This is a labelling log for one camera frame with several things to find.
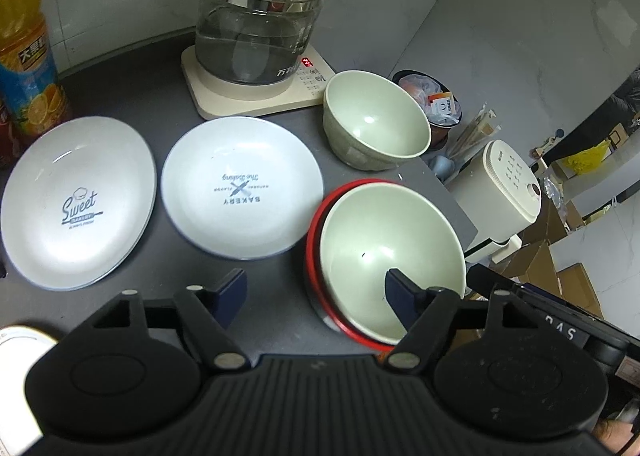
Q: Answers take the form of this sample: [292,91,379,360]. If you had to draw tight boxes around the red bowl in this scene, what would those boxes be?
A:
[304,179,402,355]

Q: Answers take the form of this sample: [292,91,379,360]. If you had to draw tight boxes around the orange juice bottle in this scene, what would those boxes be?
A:
[0,0,71,138]

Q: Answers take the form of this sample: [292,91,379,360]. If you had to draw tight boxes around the cardboard box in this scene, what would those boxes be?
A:
[555,263,604,320]
[522,195,587,243]
[492,240,567,298]

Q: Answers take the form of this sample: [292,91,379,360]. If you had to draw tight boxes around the yellow plastic bag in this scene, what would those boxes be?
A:
[562,138,614,175]

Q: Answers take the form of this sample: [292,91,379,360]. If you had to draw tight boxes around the grey-blue cup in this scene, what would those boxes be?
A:
[428,153,456,182]

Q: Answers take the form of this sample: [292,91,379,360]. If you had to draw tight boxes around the cream kettle heating base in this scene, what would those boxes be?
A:
[180,43,339,121]

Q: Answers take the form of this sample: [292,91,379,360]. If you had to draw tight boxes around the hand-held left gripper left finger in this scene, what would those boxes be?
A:
[92,267,252,371]

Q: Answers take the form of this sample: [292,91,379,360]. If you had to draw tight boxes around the white plate with chef-hat print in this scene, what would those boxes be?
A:
[0,115,159,292]

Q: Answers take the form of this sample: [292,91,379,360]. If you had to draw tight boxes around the brown trash bin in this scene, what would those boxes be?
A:
[392,68,466,147]

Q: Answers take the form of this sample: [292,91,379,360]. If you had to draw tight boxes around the person's right hand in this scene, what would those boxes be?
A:
[594,417,633,456]

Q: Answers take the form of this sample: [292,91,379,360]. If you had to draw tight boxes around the glass kettle with cream lid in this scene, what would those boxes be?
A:
[193,0,337,86]

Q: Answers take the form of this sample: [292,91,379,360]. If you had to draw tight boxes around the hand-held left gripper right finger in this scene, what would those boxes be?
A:
[383,267,545,371]

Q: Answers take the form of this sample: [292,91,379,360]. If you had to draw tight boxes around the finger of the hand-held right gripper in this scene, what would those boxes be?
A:
[466,265,527,303]

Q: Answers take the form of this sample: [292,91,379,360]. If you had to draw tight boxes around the wrapped chopsticks bundle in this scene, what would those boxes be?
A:
[446,103,501,160]

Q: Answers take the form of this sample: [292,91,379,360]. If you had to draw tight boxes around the white plate with crossed-utensils print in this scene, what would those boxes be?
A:
[160,117,325,261]

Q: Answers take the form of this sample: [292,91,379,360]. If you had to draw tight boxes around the pale green bowl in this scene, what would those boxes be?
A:
[318,184,467,343]
[322,70,432,171]

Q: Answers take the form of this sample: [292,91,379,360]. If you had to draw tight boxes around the white rice cooker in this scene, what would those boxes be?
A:
[446,138,544,265]

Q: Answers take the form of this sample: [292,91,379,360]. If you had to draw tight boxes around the dark cloth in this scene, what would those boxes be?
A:
[606,65,640,138]

